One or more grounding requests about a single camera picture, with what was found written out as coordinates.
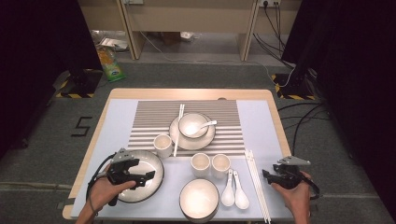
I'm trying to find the black stand base striped tape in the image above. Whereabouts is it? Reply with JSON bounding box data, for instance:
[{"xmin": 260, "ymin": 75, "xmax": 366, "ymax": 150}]
[
  {"xmin": 55, "ymin": 68, "xmax": 104, "ymax": 99},
  {"xmin": 270, "ymin": 73, "xmax": 316, "ymax": 101}
]

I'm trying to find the pale blue table mat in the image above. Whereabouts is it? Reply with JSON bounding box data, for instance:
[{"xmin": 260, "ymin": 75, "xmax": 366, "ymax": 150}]
[{"xmin": 70, "ymin": 98, "xmax": 297, "ymax": 222}]

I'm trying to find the white plate dark rim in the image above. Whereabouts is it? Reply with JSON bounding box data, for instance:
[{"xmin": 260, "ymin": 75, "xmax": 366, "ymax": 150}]
[
  {"xmin": 115, "ymin": 149, "xmax": 165, "ymax": 204},
  {"xmin": 168, "ymin": 112, "xmax": 217, "ymax": 151}
]

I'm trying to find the beige wooden desk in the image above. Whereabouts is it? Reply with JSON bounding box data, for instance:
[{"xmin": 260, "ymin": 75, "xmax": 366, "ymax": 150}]
[{"xmin": 120, "ymin": 0, "xmax": 261, "ymax": 62}]

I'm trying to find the row of white chopsticks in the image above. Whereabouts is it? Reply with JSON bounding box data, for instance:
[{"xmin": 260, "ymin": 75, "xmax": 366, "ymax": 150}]
[{"xmin": 244, "ymin": 148, "xmax": 272, "ymax": 224}]

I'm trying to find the white ceramic spoon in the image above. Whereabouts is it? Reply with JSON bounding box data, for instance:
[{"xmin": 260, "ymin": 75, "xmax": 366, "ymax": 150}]
[
  {"xmin": 185, "ymin": 119, "xmax": 217, "ymax": 136},
  {"xmin": 233, "ymin": 170, "xmax": 250, "ymax": 210},
  {"xmin": 220, "ymin": 168, "xmax": 236, "ymax": 207}
]

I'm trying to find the beige wooden cabinet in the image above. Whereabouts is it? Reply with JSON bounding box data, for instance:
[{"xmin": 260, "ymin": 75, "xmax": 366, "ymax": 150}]
[{"xmin": 78, "ymin": 0, "xmax": 125, "ymax": 32}]

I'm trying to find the brown cardboard box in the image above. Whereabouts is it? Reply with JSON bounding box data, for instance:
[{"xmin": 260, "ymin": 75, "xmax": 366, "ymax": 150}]
[{"xmin": 162, "ymin": 32, "xmax": 181, "ymax": 45}]

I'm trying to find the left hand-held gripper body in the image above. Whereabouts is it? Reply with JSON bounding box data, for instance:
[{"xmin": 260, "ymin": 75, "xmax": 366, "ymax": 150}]
[{"xmin": 106, "ymin": 147, "xmax": 140, "ymax": 207}]

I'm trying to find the white floor cable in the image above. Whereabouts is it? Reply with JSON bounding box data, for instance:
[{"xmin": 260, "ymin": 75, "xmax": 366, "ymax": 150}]
[{"xmin": 139, "ymin": 30, "xmax": 297, "ymax": 89}]

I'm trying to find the white bowl dark rim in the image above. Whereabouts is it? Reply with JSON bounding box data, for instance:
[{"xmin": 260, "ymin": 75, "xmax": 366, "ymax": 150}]
[
  {"xmin": 178, "ymin": 177, "xmax": 220, "ymax": 224},
  {"xmin": 177, "ymin": 112, "xmax": 209, "ymax": 140}
]

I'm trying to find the black curtain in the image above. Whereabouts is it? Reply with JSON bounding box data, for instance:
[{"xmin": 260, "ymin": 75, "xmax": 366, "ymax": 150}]
[
  {"xmin": 0, "ymin": 0, "xmax": 104, "ymax": 158},
  {"xmin": 281, "ymin": 0, "xmax": 396, "ymax": 216}
]

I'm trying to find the white chopstick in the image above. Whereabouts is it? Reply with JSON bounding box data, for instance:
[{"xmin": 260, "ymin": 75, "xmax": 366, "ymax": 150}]
[
  {"xmin": 173, "ymin": 104, "xmax": 184, "ymax": 158},
  {"xmin": 175, "ymin": 104, "xmax": 186, "ymax": 158}
]

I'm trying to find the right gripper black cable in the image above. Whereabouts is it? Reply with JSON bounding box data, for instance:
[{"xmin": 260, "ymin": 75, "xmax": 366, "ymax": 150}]
[{"xmin": 300, "ymin": 174, "xmax": 321, "ymax": 201}]

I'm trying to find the black power cable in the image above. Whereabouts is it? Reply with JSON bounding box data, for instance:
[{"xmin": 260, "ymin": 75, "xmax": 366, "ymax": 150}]
[
  {"xmin": 252, "ymin": 32, "xmax": 296, "ymax": 70},
  {"xmin": 263, "ymin": 3, "xmax": 288, "ymax": 60}
]

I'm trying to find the striped grey placemat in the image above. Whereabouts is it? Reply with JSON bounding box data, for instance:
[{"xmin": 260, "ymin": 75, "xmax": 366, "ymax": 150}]
[{"xmin": 126, "ymin": 99, "xmax": 247, "ymax": 158}]

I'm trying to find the black floor cable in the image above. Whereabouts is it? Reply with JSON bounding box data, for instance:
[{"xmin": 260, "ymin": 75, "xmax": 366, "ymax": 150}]
[
  {"xmin": 290, "ymin": 105, "xmax": 325, "ymax": 151},
  {"xmin": 276, "ymin": 102, "xmax": 325, "ymax": 113},
  {"xmin": 280, "ymin": 115, "xmax": 332, "ymax": 121}
]

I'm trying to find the green and orange plastic bag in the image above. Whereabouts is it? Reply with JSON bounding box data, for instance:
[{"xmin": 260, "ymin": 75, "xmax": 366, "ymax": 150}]
[{"xmin": 95, "ymin": 46, "xmax": 126, "ymax": 83}]

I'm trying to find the clear plastic packaging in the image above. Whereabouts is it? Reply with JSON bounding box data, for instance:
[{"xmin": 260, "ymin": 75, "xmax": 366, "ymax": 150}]
[{"xmin": 91, "ymin": 29, "xmax": 129, "ymax": 52}]

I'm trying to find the person's right hand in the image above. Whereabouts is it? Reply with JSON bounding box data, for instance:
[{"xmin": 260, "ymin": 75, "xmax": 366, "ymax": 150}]
[{"xmin": 271, "ymin": 172, "xmax": 312, "ymax": 216}]

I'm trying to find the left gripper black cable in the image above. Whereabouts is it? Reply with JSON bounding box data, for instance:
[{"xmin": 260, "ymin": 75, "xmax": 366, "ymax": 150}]
[{"xmin": 86, "ymin": 153, "xmax": 117, "ymax": 217}]

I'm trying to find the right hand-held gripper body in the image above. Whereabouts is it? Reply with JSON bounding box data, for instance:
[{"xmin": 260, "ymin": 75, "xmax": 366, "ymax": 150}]
[{"xmin": 274, "ymin": 156, "xmax": 311, "ymax": 189}]

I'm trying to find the white ceramic cup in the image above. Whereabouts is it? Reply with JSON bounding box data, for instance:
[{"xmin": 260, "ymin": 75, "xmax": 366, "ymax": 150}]
[
  {"xmin": 152, "ymin": 133, "xmax": 174, "ymax": 159},
  {"xmin": 210, "ymin": 153, "xmax": 232, "ymax": 180},
  {"xmin": 190, "ymin": 152, "xmax": 212, "ymax": 178}
]

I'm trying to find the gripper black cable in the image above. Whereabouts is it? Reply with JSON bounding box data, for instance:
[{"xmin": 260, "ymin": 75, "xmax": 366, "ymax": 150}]
[
  {"xmin": 300, "ymin": 174, "xmax": 321, "ymax": 201},
  {"xmin": 86, "ymin": 153, "xmax": 117, "ymax": 217}
]

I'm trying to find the person's left hand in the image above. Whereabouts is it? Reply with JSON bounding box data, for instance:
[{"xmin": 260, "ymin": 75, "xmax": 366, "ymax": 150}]
[{"xmin": 90, "ymin": 174, "xmax": 137, "ymax": 214}]

